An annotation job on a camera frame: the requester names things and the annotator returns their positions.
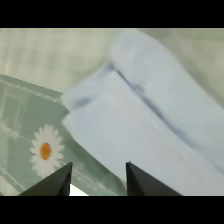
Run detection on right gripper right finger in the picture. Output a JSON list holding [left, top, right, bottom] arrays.
[[125, 161, 183, 197]]

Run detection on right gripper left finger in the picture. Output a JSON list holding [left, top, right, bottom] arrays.
[[19, 161, 74, 197]]

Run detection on light blue shirt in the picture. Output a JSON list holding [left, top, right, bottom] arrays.
[[60, 29, 224, 197]]

